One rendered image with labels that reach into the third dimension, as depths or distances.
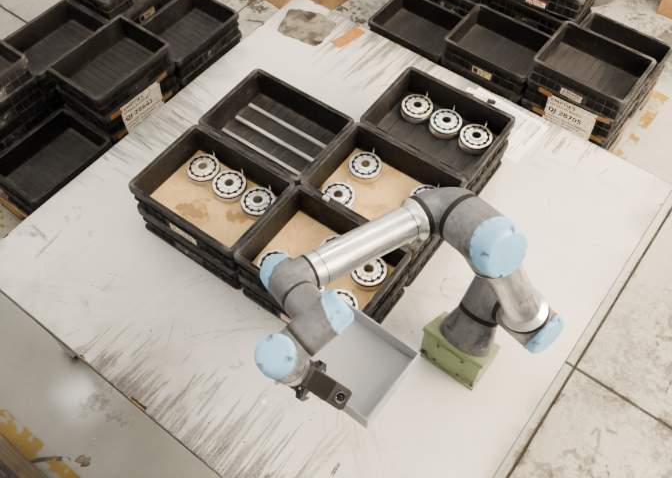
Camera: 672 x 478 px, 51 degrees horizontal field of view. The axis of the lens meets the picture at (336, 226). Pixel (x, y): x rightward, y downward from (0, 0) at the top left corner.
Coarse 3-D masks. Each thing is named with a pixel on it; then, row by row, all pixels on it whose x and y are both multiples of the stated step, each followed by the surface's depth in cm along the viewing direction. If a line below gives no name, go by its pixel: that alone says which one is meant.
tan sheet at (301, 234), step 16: (288, 224) 210; (304, 224) 210; (320, 224) 210; (272, 240) 207; (288, 240) 207; (304, 240) 207; (320, 240) 207; (368, 272) 201; (336, 288) 198; (352, 288) 198
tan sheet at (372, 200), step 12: (384, 168) 222; (336, 180) 219; (384, 180) 219; (396, 180) 219; (408, 180) 219; (360, 192) 216; (372, 192) 216; (384, 192) 216; (396, 192) 216; (408, 192) 216; (360, 204) 214; (372, 204) 214; (384, 204) 214; (396, 204) 214; (372, 216) 211
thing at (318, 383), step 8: (312, 368) 140; (312, 376) 140; (320, 376) 141; (328, 376) 141; (304, 384) 140; (312, 384) 140; (320, 384) 141; (328, 384) 141; (336, 384) 142; (312, 392) 140; (320, 392) 141; (328, 392) 141; (336, 392) 142; (344, 392) 142; (328, 400) 141; (336, 400) 141; (344, 400) 142; (336, 408) 142
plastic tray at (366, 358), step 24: (360, 312) 165; (336, 336) 166; (360, 336) 167; (384, 336) 165; (312, 360) 163; (336, 360) 163; (360, 360) 163; (384, 360) 163; (408, 360) 163; (360, 384) 160; (384, 384) 160; (360, 408) 157
